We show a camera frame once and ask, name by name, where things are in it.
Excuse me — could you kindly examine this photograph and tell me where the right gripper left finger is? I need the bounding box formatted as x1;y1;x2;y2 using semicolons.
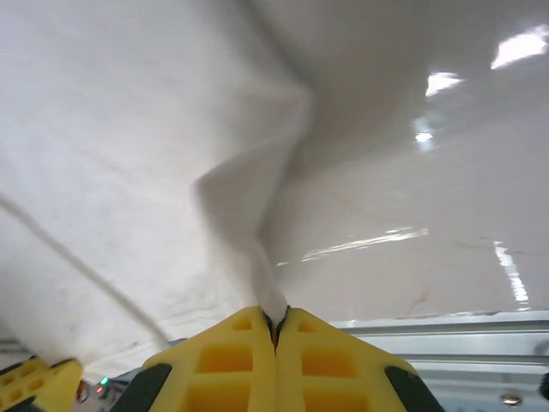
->
106;305;278;412

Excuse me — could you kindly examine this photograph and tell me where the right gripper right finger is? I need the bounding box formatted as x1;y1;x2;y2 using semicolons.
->
276;305;447;412

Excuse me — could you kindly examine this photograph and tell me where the white t-shirt with robot print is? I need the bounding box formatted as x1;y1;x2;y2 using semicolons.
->
0;0;317;379

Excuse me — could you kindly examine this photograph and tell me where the aluminium frame rail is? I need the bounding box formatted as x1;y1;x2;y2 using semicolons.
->
0;308;549;412

